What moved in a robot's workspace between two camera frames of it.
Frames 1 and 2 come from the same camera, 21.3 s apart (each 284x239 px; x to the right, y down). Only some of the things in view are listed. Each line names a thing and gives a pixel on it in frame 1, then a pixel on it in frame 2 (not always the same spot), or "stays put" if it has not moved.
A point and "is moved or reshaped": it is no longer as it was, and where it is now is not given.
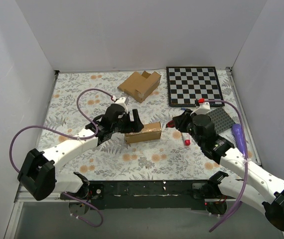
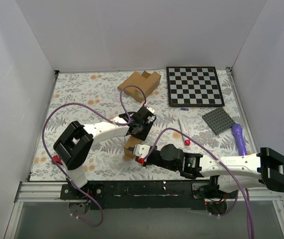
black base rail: x=140 y=194 stays put
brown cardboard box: x=151 y=131 is moved or reshaped
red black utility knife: x=171 y=124 is moved or reshaped
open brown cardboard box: x=139 y=86 stays put
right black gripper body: x=180 y=122 -> x=148 y=159
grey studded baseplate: x=221 y=119 stays put
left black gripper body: x=128 y=120 -> x=143 y=130
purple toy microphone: x=237 y=131 stays put
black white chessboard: x=186 y=84 stays put
